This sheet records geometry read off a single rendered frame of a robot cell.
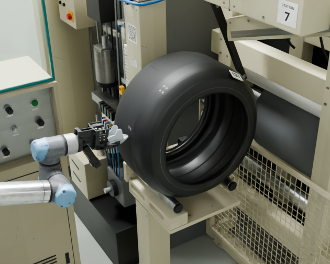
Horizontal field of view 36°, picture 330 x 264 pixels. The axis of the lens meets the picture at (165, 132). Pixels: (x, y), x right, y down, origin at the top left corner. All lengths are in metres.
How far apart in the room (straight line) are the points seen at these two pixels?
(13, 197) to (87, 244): 1.70
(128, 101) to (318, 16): 0.75
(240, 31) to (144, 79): 0.49
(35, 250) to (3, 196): 1.14
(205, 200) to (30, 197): 0.90
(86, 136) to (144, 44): 0.51
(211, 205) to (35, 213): 0.90
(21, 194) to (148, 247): 1.17
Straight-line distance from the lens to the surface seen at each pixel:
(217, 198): 2.33
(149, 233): 2.65
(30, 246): 2.76
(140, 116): 1.89
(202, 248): 3.27
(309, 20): 1.76
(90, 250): 3.30
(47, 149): 1.78
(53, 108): 2.47
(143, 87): 1.94
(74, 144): 1.81
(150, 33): 2.14
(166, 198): 2.14
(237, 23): 2.22
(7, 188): 1.68
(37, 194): 1.70
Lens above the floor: 2.20
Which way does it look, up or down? 30 degrees down
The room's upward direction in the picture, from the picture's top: 1 degrees counter-clockwise
